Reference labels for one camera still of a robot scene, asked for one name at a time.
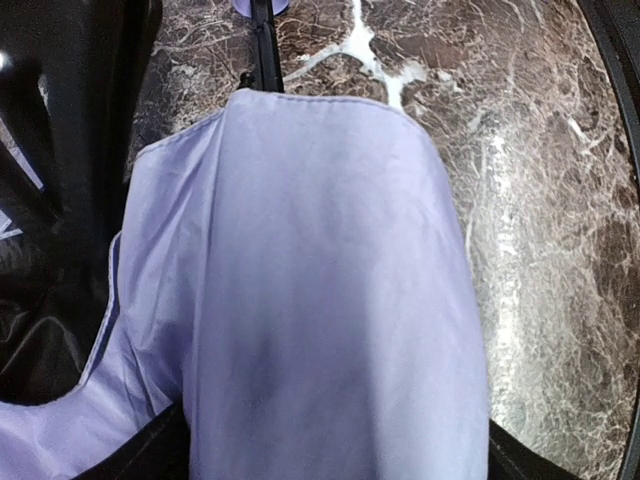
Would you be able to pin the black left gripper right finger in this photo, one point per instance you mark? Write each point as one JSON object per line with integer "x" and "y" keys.
{"x": 509, "y": 459}

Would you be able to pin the lavender and black folding umbrella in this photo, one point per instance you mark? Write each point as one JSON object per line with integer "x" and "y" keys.
{"x": 289, "y": 269}

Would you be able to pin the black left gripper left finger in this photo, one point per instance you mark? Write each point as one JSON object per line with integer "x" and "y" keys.
{"x": 159, "y": 451}

